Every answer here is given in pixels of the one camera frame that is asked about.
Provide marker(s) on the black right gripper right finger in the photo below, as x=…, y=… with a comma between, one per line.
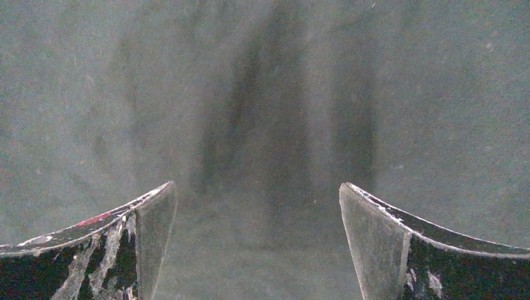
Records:
x=398, y=255

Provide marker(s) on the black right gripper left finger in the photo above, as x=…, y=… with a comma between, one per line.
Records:
x=115, y=255

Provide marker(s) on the black t shirt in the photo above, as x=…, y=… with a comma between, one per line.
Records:
x=259, y=111

